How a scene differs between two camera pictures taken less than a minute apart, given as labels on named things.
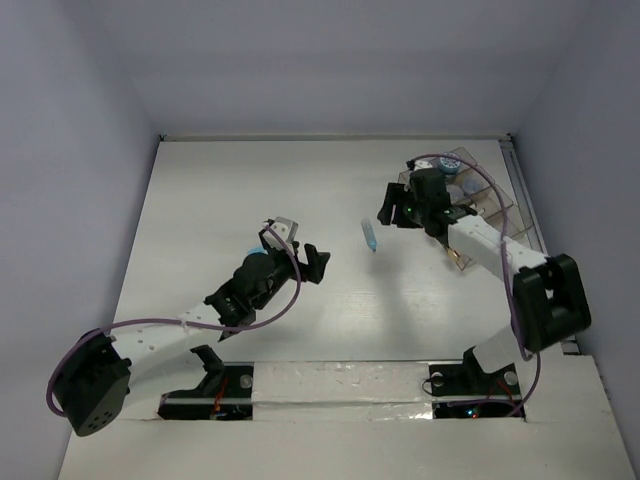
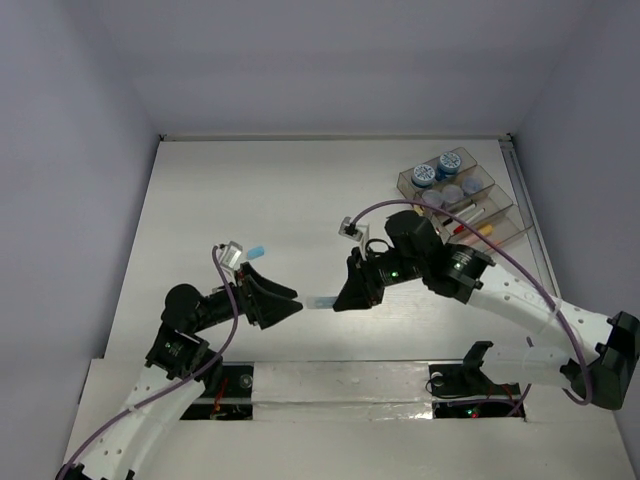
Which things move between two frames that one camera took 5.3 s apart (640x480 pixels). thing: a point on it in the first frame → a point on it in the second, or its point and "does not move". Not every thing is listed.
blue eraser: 256,250 does not move
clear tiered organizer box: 471,185 does not move
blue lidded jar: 449,166 does not move
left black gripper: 311,270 → 263,309
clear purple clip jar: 456,194 does not move
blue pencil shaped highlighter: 369,234 → 321,302
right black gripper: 394,195 → 360,290
